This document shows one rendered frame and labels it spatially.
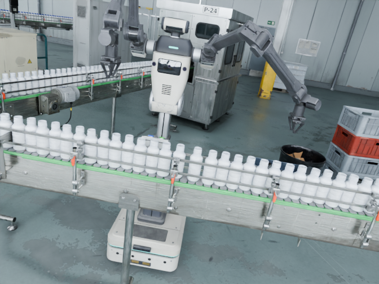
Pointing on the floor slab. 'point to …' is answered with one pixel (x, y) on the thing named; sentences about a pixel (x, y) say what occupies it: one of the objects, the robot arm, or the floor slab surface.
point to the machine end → (212, 12)
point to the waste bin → (319, 160)
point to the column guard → (267, 82)
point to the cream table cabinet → (17, 52)
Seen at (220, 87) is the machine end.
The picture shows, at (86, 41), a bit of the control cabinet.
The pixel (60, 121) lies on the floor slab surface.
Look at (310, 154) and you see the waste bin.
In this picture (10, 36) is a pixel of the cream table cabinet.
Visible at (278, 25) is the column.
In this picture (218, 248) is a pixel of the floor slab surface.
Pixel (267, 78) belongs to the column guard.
